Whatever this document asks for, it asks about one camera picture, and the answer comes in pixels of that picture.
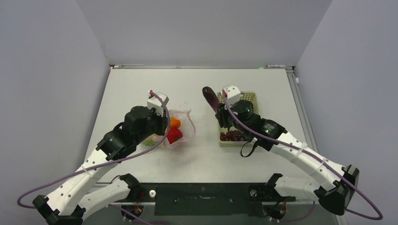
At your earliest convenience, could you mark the green cabbage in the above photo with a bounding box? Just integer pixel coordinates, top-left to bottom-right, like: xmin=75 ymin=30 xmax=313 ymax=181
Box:
xmin=141 ymin=136 xmax=160 ymax=148

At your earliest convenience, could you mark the beige plastic basket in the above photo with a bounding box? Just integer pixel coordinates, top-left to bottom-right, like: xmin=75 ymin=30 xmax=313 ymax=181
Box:
xmin=218 ymin=91 xmax=259 ymax=147

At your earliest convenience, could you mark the long purple eggplant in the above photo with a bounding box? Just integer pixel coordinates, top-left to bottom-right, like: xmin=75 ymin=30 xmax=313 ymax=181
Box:
xmin=202 ymin=86 xmax=220 ymax=113

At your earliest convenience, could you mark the orange green mango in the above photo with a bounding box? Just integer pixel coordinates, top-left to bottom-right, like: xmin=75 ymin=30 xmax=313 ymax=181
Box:
xmin=170 ymin=117 xmax=181 ymax=129

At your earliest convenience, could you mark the clear zip top bag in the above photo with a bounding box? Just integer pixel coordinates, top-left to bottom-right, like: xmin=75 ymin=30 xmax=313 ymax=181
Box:
xmin=159 ymin=110 xmax=196 ymax=149

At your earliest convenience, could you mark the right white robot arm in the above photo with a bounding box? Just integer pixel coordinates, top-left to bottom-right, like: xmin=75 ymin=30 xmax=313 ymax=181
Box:
xmin=214 ymin=100 xmax=360 ymax=216

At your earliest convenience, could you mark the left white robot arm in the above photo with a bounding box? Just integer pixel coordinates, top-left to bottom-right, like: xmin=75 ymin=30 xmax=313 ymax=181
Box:
xmin=32 ymin=106 xmax=169 ymax=225

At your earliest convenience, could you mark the dark red grape bunch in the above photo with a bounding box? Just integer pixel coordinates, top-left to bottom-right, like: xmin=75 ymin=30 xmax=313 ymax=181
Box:
xmin=220 ymin=130 xmax=246 ymax=142

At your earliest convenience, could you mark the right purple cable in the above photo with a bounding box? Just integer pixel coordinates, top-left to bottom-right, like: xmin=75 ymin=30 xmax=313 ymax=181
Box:
xmin=221 ymin=91 xmax=383 ymax=221

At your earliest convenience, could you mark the purple cable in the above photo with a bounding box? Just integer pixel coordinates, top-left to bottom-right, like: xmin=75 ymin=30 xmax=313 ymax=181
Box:
xmin=17 ymin=91 xmax=172 ymax=209
xmin=221 ymin=91 xmax=383 ymax=221

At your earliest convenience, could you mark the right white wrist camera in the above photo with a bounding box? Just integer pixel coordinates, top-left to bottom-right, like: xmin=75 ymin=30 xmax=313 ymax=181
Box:
xmin=221 ymin=84 xmax=241 ymax=105

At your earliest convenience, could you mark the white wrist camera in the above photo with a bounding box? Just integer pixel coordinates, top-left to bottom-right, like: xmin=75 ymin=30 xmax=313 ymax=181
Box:
xmin=147 ymin=90 xmax=169 ymax=117
xmin=221 ymin=84 xmax=241 ymax=105

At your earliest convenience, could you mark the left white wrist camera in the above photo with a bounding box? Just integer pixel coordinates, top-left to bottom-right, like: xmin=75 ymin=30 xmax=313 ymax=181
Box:
xmin=147 ymin=90 xmax=169 ymax=117

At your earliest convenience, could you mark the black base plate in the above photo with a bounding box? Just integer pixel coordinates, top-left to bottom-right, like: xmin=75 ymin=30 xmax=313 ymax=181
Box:
xmin=119 ymin=183 xmax=296 ymax=217

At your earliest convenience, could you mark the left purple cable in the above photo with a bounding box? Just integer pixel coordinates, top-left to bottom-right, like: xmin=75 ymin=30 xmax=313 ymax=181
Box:
xmin=17 ymin=91 xmax=172 ymax=209

